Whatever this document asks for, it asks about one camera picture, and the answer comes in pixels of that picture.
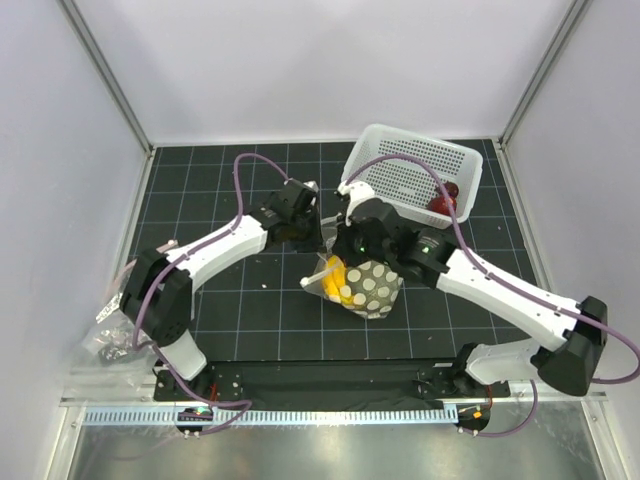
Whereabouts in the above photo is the clear polka dot zip bag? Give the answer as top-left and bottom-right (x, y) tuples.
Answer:
(299, 214), (404, 321)

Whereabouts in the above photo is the yellow banana bunch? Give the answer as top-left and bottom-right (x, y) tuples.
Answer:
(322, 256), (363, 307)

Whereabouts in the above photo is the red apple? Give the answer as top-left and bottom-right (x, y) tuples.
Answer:
(427, 196), (457, 216)
(443, 181), (459, 198)

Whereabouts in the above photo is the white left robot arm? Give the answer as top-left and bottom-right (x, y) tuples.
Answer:
(119, 179), (323, 400)

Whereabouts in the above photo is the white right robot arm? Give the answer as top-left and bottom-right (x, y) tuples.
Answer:
(333, 195), (608, 396)

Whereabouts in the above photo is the pile of spare zip bags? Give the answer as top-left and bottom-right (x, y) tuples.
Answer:
(63, 261), (156, 400)

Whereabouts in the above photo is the white perforated plastic basket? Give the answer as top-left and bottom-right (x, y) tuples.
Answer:
(341, 124), (483, 229)

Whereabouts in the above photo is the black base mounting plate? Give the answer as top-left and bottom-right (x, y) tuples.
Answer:
(153, 358), (511, 412)

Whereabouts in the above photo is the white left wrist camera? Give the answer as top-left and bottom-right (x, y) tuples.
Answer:
(302, 181), (320, 194)

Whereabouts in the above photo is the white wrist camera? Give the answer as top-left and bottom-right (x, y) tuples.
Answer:
(337, 181), (375, 225)
(302, 181), (320, 194)

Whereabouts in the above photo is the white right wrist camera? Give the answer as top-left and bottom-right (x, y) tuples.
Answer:
(337, 181), (375, 225)

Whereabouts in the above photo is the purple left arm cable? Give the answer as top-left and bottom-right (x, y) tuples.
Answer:
(133, 153), (296, 437)

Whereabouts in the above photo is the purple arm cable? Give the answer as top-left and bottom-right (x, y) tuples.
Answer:
(342, 154), (640, 440)
(133, 153), (296, 437)

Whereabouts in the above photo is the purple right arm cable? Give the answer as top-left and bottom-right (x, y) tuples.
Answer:
(342, 154), (640, 440)

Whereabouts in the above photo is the white slotted cable duct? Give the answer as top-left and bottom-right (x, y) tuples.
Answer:
(82, 404), (458, 428)

